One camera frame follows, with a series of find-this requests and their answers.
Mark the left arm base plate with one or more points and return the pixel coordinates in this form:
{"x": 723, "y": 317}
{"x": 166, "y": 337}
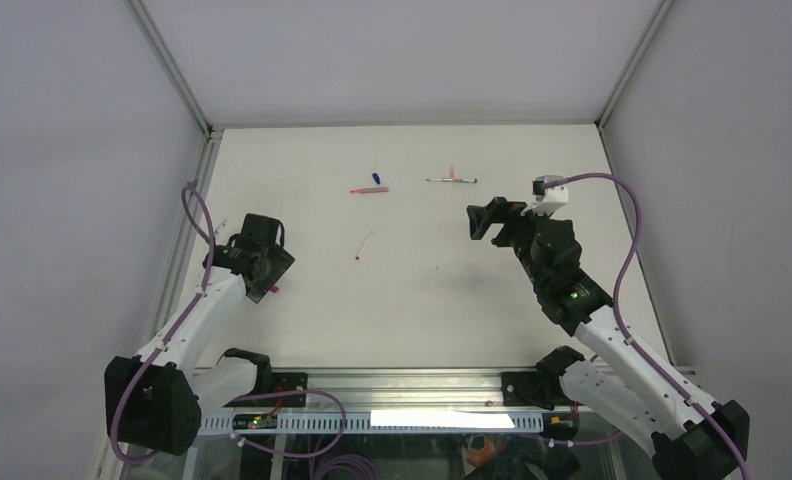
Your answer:
{"x": 281, "y": 381}

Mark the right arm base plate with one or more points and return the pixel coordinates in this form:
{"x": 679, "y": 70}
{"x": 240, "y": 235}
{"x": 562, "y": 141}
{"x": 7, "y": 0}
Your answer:
{"x": 533, "y": 389}

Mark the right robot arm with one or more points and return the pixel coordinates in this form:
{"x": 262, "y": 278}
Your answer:
{"x": 687, "y": 433}

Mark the small circuit board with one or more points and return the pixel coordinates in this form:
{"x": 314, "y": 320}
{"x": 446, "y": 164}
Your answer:
{"x": 254, "y": 422}

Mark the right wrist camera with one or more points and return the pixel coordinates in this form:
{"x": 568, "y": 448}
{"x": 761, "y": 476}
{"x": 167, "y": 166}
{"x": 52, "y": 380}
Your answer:
{"x": 550, "y": 194}

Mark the pink pen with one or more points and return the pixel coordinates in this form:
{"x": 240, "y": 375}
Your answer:
{"x": 369, "y": 190}

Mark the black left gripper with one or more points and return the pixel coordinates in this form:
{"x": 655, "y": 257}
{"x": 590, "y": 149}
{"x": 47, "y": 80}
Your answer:
{"x": 280, "y": 262}

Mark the white pen red tip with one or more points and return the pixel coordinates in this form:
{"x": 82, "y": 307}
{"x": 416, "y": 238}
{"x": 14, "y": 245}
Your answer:
{"x": 364, "y": 245}

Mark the aluminium frame rail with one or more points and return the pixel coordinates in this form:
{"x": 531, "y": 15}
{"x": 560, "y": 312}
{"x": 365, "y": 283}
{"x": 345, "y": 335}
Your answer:
{"x": 369, "y": 387}

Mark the white slotted cable duct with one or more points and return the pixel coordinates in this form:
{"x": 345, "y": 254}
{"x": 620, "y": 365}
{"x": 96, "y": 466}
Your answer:
{"x": 386, "y": 422}

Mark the black green tipped pen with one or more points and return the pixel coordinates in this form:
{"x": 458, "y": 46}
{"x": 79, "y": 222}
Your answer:
{"x": 453, "y": 180}

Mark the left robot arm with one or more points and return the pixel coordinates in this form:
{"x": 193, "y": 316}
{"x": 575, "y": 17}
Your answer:
{"x": 182, "y": 342}

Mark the orange object below table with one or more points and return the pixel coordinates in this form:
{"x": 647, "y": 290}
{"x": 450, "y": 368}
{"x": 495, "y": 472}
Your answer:
{"x": 481, "y": 449}

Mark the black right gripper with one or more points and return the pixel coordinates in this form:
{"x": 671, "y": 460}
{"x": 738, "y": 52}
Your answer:
{"x": 498, "y": 210}

